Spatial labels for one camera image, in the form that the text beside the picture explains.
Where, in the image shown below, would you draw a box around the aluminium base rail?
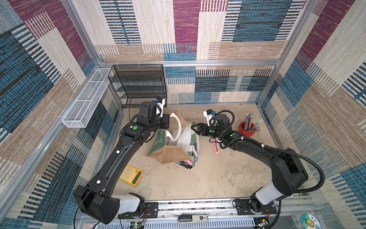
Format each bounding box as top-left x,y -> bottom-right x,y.
74,196 -> 318,229

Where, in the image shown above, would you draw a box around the white wire mesh basket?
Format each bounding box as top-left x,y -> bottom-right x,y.
62,68 -> 111,128

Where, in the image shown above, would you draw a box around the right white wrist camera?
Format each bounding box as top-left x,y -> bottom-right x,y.
204,109 -> 216,127

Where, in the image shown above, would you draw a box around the pencils in cup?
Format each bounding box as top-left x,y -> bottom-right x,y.
244,113 -> 261,132

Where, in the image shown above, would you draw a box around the black wire mesh shelf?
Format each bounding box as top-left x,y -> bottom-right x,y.
109,65 -> 167,108

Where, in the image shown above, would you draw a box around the yellow calculator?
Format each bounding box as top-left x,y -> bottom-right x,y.
119,165 -> 143,186

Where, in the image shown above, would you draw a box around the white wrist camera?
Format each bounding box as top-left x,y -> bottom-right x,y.
154,96 -> 165,118
204,109 -> 216,127

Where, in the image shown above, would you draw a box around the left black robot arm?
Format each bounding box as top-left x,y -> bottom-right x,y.
74,98 -> 170,224

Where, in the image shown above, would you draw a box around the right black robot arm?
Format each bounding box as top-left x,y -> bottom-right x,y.
191,110 -> 325,214

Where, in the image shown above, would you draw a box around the grey blue utility knife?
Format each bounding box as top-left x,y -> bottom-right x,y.
193,146 -> 199,162

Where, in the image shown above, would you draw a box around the red pencil cup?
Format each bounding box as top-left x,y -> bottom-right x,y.
238,122 -> 254,137

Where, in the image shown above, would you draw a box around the black utility knife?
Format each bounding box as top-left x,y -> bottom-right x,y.
175,161 -> 193,169

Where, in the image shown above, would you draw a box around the pink grey utility knife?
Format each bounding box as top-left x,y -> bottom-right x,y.
186,160 -> 195,168

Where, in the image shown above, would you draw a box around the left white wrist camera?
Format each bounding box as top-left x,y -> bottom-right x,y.
154,96 -> 165,118

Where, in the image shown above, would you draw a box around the green Christmas burlap tote bag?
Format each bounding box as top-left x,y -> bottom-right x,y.
146,110 -> 200,164

